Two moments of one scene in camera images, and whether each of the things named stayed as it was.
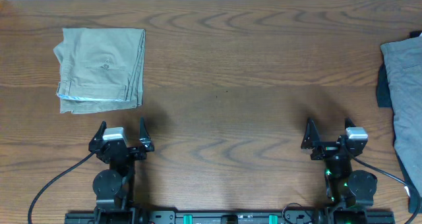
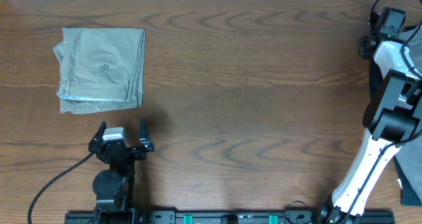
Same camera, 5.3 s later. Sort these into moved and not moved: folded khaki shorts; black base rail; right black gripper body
Moved: right black gripper body
Not moved: black base rail; folded khaki shorts
